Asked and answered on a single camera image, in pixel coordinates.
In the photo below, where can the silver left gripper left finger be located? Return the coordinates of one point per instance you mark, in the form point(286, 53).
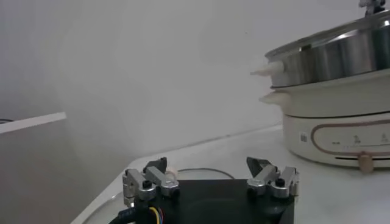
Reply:
point(137, 179)

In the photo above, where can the cream electric cooker base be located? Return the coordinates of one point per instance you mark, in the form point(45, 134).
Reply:
point(335, 100)

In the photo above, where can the white side table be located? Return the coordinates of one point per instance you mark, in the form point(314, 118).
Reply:
point(30, 123)

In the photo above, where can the stainless steel steamer basket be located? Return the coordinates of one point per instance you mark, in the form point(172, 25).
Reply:
point(329, 64)

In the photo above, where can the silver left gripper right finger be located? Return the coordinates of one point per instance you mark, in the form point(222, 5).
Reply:
point(265, 176)

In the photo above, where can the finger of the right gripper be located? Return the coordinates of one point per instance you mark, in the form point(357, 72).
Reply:
point(373, 7)

